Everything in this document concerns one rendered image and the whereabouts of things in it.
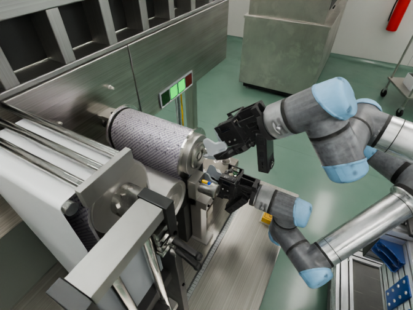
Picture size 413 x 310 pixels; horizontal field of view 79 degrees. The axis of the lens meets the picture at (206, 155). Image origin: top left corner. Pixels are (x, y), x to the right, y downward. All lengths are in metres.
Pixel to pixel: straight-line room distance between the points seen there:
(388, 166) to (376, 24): 4.28
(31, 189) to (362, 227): 0.74
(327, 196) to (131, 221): 2.17
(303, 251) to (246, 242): 0.22
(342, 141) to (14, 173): 0.54
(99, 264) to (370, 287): 1.66
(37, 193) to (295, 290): 1.68
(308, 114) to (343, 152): 0.09
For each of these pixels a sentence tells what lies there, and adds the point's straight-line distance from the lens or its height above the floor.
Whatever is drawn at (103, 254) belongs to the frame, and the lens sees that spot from 0.33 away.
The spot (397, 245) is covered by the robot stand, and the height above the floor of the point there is 0.68.
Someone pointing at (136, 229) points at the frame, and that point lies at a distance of 0.34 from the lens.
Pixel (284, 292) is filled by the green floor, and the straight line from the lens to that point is 1.88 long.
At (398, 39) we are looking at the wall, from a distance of 5.14.
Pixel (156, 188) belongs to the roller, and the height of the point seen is 1.23.
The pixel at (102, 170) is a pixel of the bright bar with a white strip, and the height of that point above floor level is 1.46.
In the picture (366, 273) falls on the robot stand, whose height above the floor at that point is 0.21.
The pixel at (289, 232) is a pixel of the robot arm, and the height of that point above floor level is 1.05.
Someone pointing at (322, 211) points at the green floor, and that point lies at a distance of 2.29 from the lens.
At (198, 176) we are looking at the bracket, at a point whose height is 1.21.
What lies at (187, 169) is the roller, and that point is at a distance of 0.66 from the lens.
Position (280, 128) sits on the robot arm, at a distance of 0.51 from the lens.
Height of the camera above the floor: 1.72
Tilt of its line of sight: 43 degrees down
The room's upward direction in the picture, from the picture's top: straight up
